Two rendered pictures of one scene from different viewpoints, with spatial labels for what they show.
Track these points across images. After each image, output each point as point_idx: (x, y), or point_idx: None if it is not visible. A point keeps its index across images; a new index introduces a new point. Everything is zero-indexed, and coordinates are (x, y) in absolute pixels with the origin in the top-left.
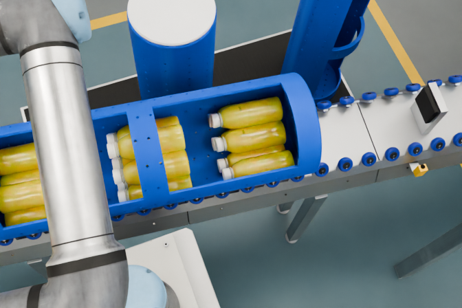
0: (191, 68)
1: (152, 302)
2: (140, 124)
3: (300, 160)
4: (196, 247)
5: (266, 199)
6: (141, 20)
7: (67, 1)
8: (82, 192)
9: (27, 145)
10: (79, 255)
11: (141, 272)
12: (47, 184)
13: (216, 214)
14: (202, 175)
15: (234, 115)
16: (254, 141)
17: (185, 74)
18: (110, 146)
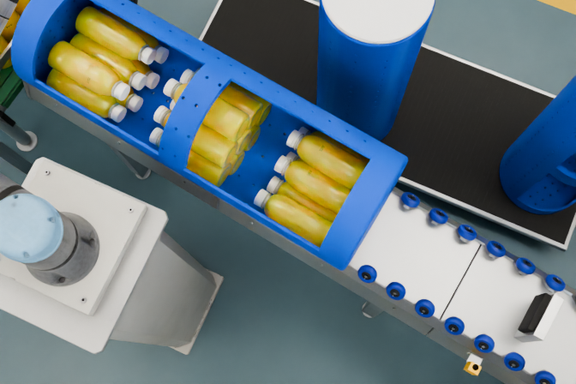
0: (357, 66)
1: (27, 246)
2: (201, 87)
3: (322, 247)
4: (156, 237)
5: (300, 252)
6: None
7: None
8: None
9: (115, 23)
10: None
11: (43, 215)
12: None
13: (245, 223)
14: (253, 178)
15: (310, 149)
16: (312, 190)
17: (348, 67)
18: (170, 83)
